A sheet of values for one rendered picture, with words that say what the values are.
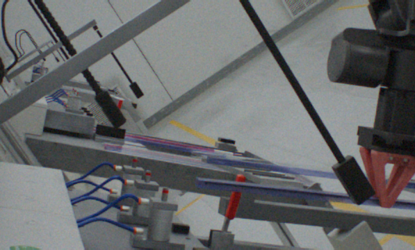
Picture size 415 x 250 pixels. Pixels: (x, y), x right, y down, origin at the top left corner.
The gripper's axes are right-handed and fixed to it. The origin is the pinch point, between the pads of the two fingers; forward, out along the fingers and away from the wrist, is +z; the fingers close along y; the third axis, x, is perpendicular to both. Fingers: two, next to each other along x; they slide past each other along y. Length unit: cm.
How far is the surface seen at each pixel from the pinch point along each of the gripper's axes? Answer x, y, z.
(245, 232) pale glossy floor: 72, -298, 67
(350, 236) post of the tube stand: 10.6, -32.3, 11.5
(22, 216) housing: -46, 25, 1
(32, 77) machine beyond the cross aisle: -44, -472, 9
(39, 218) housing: -45, 25, 1
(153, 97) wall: 85, -749, 24
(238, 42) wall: 168, -750, -47
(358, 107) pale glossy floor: 152, -366, -4
